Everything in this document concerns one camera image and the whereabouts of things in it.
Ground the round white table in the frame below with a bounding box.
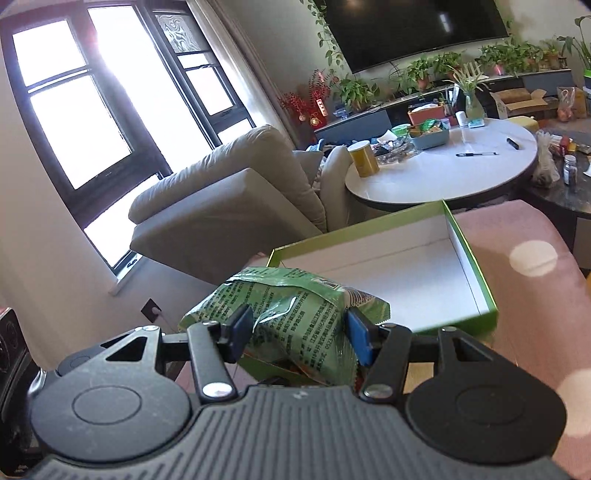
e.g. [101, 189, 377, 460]
[345, 117, 539, 214]

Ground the row of potted plants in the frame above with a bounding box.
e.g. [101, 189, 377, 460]
[330, 37, 561, 112]

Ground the green cardboard box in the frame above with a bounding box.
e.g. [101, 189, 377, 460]
[238, 199, 500, 386]

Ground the open cardboard box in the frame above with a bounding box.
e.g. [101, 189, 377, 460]
[489, 88, 548, 120]

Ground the wall mounted television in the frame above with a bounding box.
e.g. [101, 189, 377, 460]
[314, 0, 511, 75]

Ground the dark round table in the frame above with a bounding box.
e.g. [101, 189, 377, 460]
[522, 130, 591, 228]

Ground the long grey television console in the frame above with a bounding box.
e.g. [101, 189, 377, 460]
[315, 69, 574, 148]

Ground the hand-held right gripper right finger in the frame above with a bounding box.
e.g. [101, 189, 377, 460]
[344, 306, 498, 401]

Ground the black wall socket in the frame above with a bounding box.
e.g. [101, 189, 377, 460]
[139, 298, 164, 326]

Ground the large black framed window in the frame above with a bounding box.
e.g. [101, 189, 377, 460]
[0, 0, 175, 282]

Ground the red flower decoration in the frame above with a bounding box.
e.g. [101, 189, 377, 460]
[279, 69, 343, 128]

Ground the yellow canister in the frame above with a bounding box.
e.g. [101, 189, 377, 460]
[347, 141, 380, 178]

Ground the beige recliner sofa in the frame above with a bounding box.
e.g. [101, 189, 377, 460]
[128, 124, 356, 284]

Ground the white curtain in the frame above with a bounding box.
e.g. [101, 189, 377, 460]
[189, 0, 298, 151]

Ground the tall leafy potted plant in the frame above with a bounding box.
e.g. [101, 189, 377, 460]
[556, 15, 591, 71]

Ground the blue plastic basket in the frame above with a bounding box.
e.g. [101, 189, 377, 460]
[409, 124, 451, 151]

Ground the pink polka dot tablecloth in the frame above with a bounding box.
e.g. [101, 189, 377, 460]
[164, 199, 591, 480]

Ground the glass vase with plant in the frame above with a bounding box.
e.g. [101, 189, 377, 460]
[444, 64, 491, 123]

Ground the red storage box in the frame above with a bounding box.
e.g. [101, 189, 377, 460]
[407, 104, 447, 126]

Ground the hanging green vine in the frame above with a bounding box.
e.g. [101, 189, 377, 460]
[300, 0, 348, 71]

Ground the clear plastic bag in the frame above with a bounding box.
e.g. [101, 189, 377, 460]
[531, 130, 562, 188]

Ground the green snack packet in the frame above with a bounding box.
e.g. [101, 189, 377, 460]
[178, 267, 391, 388]

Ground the pile of clear wrappers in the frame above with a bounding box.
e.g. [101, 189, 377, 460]
[373, 135, 417, 165]

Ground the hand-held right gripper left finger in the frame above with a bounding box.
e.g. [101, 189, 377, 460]
[99, 304, 256, 401]

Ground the narrow black framed window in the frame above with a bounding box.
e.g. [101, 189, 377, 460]
[139, 0, 257, 149]

